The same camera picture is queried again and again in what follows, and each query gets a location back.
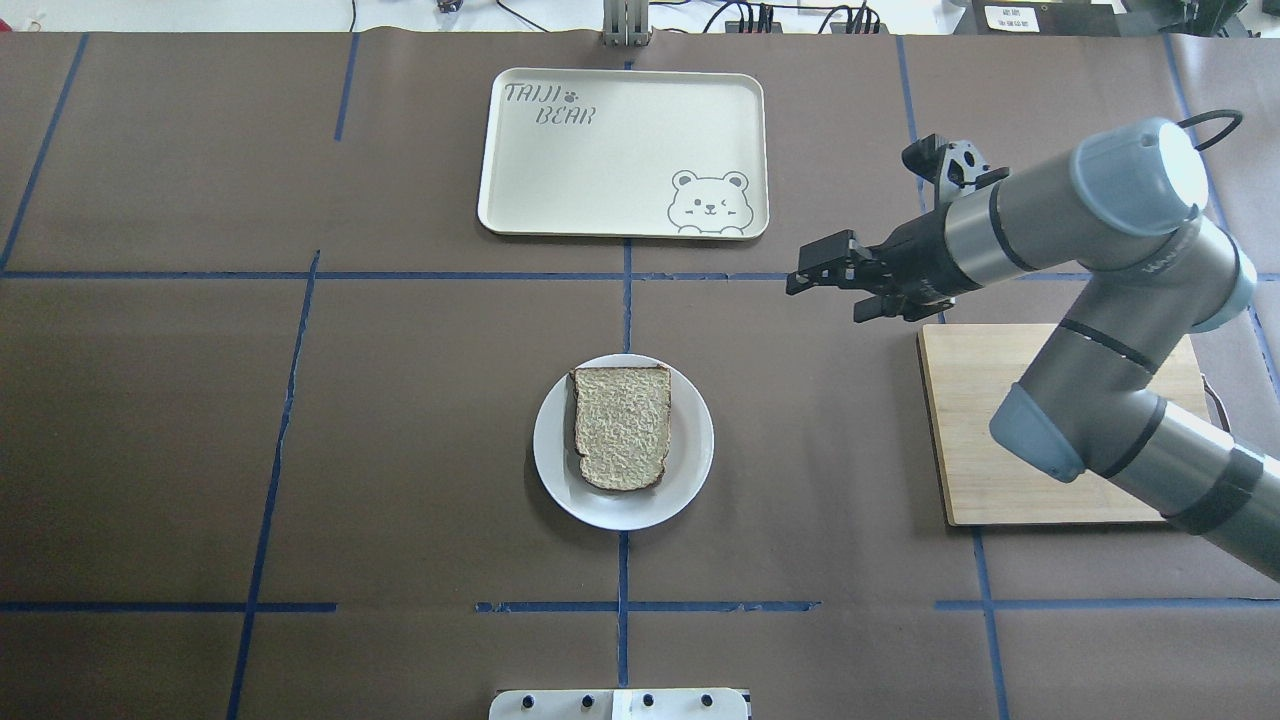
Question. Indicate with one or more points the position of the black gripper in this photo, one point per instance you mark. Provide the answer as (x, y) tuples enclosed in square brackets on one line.
[(917, 255)]

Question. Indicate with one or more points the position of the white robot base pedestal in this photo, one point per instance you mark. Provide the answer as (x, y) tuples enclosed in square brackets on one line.
[(623, 703)]

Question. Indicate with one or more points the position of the cream bear tray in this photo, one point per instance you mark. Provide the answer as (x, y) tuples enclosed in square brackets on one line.
[(625, 153)]

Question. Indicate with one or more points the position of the wooden cutting board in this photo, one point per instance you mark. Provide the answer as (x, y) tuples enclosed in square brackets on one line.
[(968, 369)]

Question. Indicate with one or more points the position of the white round plate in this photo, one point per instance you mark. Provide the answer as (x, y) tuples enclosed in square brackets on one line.
[(690, 456)]

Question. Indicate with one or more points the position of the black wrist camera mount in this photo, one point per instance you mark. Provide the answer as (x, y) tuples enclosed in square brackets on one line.
[(953, 168)]

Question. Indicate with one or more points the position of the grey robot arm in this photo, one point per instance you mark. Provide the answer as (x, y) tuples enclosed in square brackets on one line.
[(1128, 206)]

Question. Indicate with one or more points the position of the aluminium frame post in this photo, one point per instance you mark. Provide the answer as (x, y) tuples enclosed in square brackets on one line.
[(626, 23)]

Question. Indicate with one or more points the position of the brown bread slice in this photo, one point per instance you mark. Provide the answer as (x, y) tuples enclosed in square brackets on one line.
[(622, 425)]

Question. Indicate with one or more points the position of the black box with label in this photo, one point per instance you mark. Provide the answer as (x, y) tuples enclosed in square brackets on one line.
[(1042, 18)]

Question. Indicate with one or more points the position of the black power strip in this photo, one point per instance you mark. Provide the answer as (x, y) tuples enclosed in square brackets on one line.
[(759, 18)]

